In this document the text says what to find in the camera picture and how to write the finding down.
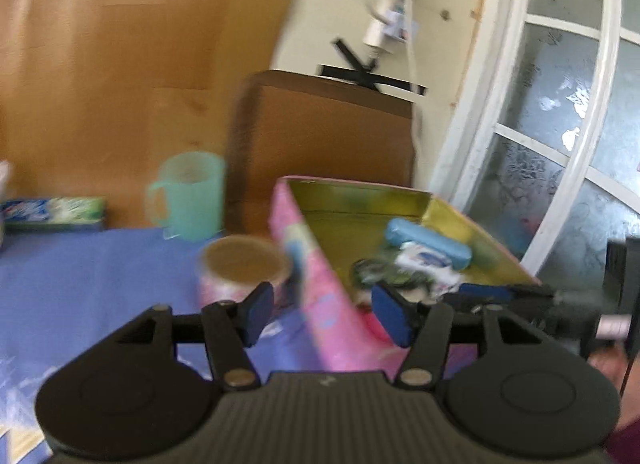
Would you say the white power strip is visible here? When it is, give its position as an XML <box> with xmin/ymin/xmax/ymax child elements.
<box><xmin>361</xmin><ymin>0</ymin><xmax>424</xmax><ymax>60</ymax></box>

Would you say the white can with peach label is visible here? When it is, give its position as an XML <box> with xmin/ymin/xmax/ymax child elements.
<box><xmin>197</xmin><ymin>236</ymin><xmax>296</xmax><ymax>311</ymax></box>

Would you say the blue oblong case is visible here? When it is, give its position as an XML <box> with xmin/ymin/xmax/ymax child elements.
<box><xmin>385</xmin><ymin>218</ymin><xmax>473</xmax><ymax>271</ymax></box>

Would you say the wood pattern board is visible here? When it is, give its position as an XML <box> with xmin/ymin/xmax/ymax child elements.
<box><xmin>0</xmin><ymin>0</ymin><xmax>306</xmax><ymax>231</ymax></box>

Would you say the person's right hand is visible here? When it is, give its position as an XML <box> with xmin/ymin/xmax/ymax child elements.
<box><xmin>591</xmin><ymin>350</ymin><xmax>632</xmax><ymax>391</ymax></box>

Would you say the white framed window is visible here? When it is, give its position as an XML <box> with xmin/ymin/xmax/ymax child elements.
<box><xmin>435</xmin><ymin>0</ymin><xmax>640</xmax><ymax>285</ymax></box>

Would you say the pink biscuit tin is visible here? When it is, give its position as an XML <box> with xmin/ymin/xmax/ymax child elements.
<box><xmin>267</xmin><ymin>175</ymin><xmax>543</xmax><ymax>374</ymax></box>

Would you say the green blue toothpaste box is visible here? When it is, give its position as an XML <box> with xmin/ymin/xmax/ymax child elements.
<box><xmin>0</xmin><ymin>196</ymin><xmax>107</xmax><ymax>233</ymax></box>

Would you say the green plastic mug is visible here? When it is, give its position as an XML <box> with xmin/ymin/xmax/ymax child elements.
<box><xmin>146</xmin><ymin>151</ymin><xmax>227</xmax><ymax>243</ymax></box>

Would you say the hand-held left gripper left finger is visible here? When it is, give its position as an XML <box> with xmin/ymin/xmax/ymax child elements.
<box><xmin>112</xmin><ymin>281</ymin><xmax>277</xmax><ymax>391</ymax></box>

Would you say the person's maroon clothing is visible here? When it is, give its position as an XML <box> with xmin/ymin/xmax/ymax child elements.
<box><xmin>606</xmin><ymin>416</ymin><xmax>640</xmax><ymax>464</ymax></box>

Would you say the blue printed tablecloth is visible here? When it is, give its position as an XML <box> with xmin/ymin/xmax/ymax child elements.
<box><xmin>0</xmin><ymin>226</ymin><xmax>321</xmax><ymax>464</ymax></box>

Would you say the small white blue pack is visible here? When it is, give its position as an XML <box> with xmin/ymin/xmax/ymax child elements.
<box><xmin>392</xmin><ymin>241</ymin><xmax>463</xmax><ymax>295</ymax></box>

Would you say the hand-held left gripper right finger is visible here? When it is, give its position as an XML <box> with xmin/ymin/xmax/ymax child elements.
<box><xmin>371</xmin><ymin>281</ymin><xmax>543</xmax><ymax>390</ymax></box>

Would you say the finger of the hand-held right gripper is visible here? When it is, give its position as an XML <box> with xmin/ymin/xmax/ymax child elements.
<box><xmin>442</xmin><ymin>283</ymin><xmax>558</xmax><ymax>315</ymax></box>

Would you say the black tape cross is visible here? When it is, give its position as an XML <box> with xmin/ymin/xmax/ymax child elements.
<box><xmin>320</xmin><ymin>38</ymin><xmax>430</xmax><ymax>97</ymax></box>

